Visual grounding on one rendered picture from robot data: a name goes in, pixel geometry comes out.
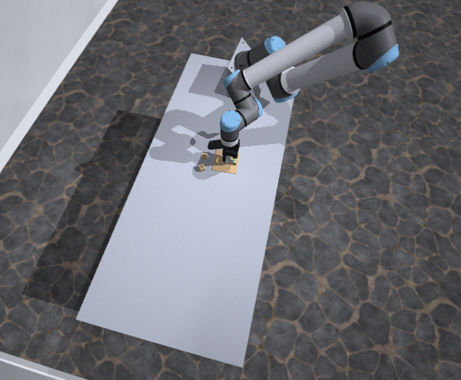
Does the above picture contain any tan flat mat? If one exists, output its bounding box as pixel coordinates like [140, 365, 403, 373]
[212, 150, 240, 174]

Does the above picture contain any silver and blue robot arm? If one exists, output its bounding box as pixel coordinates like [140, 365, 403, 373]
[208, 2, 399, 150]

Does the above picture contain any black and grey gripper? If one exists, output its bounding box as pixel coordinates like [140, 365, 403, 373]
[223, 139, 240, 164]

